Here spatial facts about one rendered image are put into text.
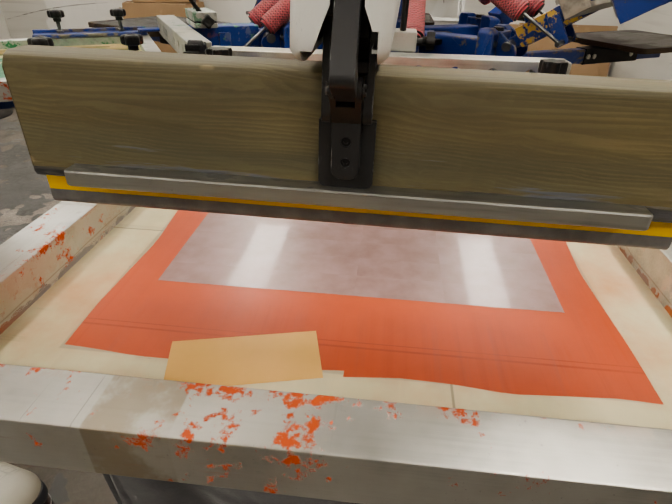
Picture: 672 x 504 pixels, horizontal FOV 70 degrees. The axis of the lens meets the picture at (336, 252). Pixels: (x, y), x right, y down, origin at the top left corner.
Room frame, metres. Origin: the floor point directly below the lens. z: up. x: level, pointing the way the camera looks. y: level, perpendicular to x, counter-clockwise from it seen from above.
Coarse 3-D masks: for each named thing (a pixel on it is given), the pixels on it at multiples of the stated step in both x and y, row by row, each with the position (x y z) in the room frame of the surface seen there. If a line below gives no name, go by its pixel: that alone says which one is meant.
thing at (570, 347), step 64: (384, 256) 0.39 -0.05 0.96; (448, 256) 0.39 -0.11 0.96; (512, 256) 0.39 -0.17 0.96; (384, 320) 0.30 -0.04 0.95; (448, 320) 0.30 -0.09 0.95; (512, 320) 0.30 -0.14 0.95; (576, 320) 0.30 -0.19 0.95; (512, 384) 0.23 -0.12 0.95; (576, 384) 0.23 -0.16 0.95; (640, 384) 0.23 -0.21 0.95
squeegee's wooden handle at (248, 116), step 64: (64, 64) 0.29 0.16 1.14; (128, 64) 0.29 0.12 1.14; (192, 64) 0.28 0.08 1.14; (256, 64) 0.28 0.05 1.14; (320, 64) 0.29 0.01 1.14; (384, 64) 0.29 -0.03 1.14; (64, 128) 0.29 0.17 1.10; (128, 128) 0.29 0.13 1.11; (192, 128) 0.28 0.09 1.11; (256, 128) 0.28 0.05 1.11; (384, 128) 0.27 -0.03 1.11; (448, 128) 0.27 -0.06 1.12; (512, 128) 0.26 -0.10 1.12; (576, 128) 0.26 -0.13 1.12; (640, 128) 0.26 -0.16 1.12; (512, 192) 0.26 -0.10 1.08; (576, 192) 0.26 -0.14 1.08; (640, 192) 0.26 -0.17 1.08
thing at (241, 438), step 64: (0, 256) 0.32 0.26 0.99; (64, 256) 0.36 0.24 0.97; (640, 256) 0.38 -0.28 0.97; (0, 320) 0.27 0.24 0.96; (0, 384) 0.19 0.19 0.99; (64, 384) 0.19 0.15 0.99; (128, 384) 0.19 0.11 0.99; (192, 384) 0.19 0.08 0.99; (0, 448) 0.17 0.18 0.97; (64, 448) 0.16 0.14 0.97; (128, 448) 0.16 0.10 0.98; (192, 448) 0.16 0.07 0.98; (256, 448) 0.15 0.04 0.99; (320, 448) 0.15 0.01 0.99; (384, 448) 0.15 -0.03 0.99; (448, 448) 0.15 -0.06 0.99; (512, 448) 0.16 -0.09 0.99; (576, 448) 0.16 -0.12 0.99; (640, 448) 0.16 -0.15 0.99
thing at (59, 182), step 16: (48, 176) 0.30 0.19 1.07; (64, 176) 0.30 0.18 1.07; (112, 192) 0.30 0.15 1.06; (128, 192) 0.30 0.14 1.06; (144, 192) 0.30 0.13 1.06; (320, 208) 0.28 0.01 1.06; (336, 208) 0.28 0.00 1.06; (352, 208) 0.28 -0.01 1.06; (512, 224) 0.27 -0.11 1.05; (528, 224) 0.27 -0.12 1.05; (544, 224) 0.27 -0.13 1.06; (656, 224) 0.26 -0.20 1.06
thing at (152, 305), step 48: (192, 240) 0.41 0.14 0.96; (240, 240) 0.41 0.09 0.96; (288, 240) 0.42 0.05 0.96; (336, 240) 0.42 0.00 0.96; (144, 288) 0.33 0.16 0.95; (192, 288) 0.33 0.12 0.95; (240, 288) 0.33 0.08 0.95; (288, 288) 0.33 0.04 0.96; (336, 288) 0.34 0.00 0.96; (96, 336) 0.27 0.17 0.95; (144, 336) 0.27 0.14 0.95; (192, 336) 0.27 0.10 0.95; (336, 336) 0.28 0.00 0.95
